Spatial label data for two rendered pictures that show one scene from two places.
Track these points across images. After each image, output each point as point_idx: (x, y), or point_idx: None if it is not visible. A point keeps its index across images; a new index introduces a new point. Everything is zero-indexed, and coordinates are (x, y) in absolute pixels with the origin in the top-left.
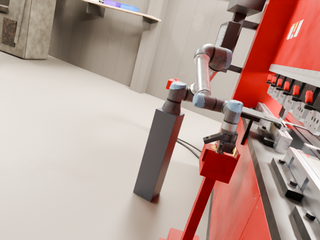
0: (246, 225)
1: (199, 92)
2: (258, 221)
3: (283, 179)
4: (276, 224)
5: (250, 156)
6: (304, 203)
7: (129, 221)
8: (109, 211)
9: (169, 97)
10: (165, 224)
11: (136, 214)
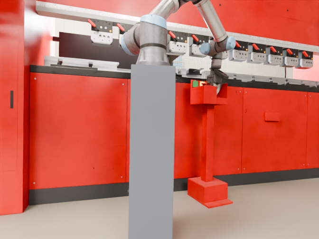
0: (243, 104)
1: (228, 36)
2: (252, 93)
3: (234, 79)
4: (265, 83)
5: None
6: None
7: (226, 230)
8: None
9: (165, 43)
10: (184, 211)
11: (207, 231)
